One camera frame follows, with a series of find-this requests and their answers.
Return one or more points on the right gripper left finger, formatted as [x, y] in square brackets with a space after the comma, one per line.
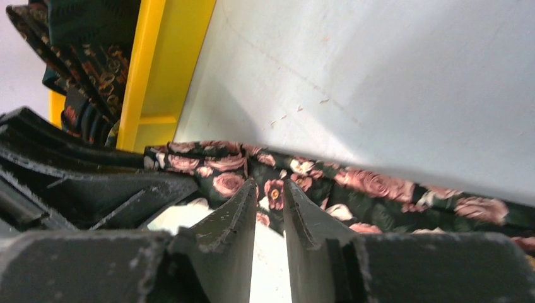
[210, 261]

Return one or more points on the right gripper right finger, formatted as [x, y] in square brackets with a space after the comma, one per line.
[329, 262]

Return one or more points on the pink rose floral tie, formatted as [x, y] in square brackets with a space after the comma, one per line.
[365, 201]

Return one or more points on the yellow plastic bin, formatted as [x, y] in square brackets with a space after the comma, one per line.
[167, 42]

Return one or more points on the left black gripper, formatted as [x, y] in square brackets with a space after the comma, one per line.
[51, 180]

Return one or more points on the pile of dark ties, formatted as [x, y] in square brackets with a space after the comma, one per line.
[86, 47]

